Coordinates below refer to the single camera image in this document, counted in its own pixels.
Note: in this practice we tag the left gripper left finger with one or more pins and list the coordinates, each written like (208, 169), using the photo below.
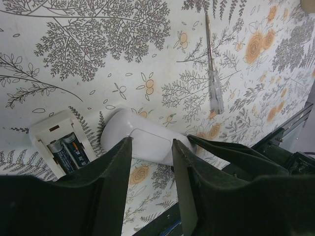
(87, 202)

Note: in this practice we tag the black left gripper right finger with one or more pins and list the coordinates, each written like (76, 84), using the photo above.
(260, 197)

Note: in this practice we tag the long white remote control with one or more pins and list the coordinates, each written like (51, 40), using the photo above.
(54, 128)

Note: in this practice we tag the small white display remote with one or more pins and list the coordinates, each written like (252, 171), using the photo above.
(150, 141)

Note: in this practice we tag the black AAA battery one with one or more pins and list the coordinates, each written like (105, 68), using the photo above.
(62, 156)

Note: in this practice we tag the black AAA battery two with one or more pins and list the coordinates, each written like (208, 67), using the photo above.
(75, 150)

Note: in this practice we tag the floral table mat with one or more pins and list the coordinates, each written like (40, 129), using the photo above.
(93, 57)

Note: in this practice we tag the brown paper roll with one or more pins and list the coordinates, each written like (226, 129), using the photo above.
(308, 6)

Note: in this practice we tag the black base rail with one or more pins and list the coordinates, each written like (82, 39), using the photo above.
(278, 145)

